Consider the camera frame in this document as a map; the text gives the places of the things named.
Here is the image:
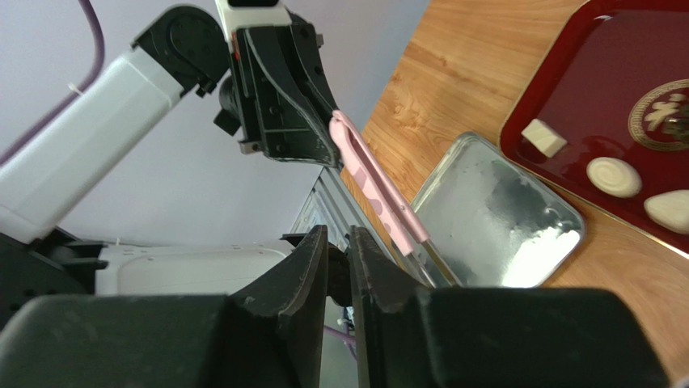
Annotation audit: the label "white rectangular chocolate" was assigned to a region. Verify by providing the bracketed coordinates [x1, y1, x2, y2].
[521, 119, 568, 158]

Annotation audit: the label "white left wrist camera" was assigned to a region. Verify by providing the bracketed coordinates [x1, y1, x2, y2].
[215, 0, 292, 53]

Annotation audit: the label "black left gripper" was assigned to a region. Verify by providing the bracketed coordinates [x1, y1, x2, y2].
[213, 11, 340, 167]

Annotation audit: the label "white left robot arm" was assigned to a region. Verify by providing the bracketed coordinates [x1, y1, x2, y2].
[1, 1, 340, 322]

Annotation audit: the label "pink handled metal tongs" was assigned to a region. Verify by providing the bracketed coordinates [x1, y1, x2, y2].
[329, 110, 460, 286]

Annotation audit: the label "white oval chocolate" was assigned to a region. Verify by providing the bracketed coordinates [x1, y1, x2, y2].
[586, 157, 642, 198]

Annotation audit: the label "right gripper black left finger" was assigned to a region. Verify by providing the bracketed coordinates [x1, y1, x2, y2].
[228, 226, 328, 387]

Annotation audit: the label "red lacquer tray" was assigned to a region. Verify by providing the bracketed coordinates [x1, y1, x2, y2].
[499, 1, 688, 254]

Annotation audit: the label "white heart chocolate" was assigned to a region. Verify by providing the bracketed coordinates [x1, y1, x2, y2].
[644, 189, 688, 235]

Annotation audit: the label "silver tin lid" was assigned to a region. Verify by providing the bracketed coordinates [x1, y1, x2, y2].
[411, 132, 585, 288]

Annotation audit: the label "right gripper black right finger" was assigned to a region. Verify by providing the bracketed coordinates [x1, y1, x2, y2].
[349, 226, 430, 387]

